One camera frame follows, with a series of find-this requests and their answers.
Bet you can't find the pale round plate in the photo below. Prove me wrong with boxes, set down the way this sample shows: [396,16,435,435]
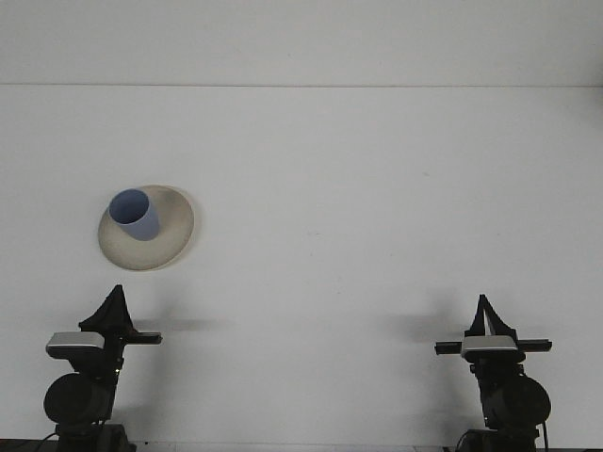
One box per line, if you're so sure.
[97,185,204,273]

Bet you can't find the pale blue cup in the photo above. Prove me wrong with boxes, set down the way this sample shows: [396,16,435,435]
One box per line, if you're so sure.
[107,187,161,242]

